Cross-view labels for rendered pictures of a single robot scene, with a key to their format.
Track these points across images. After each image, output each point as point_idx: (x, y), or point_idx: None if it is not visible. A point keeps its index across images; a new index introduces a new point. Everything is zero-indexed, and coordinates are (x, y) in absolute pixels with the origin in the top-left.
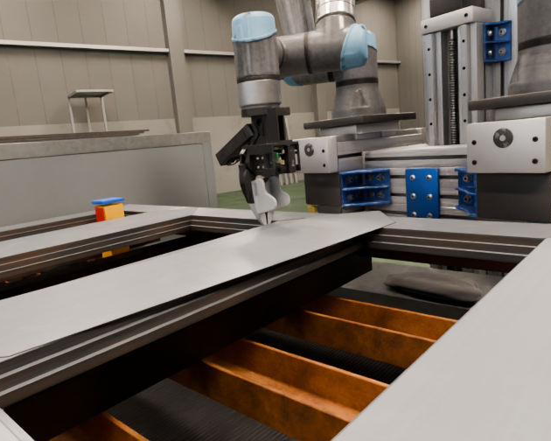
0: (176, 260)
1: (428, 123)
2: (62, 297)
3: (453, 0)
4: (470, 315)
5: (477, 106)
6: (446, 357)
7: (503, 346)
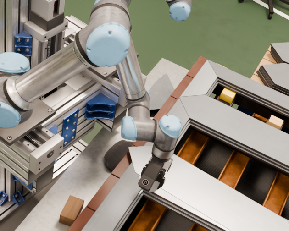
0: (214, 211)
1: None
2: (255, 230)
3: (60, 19)
4: (249, 145)
5: (108, 77)
6: (267, 152)
7: (261, 145)
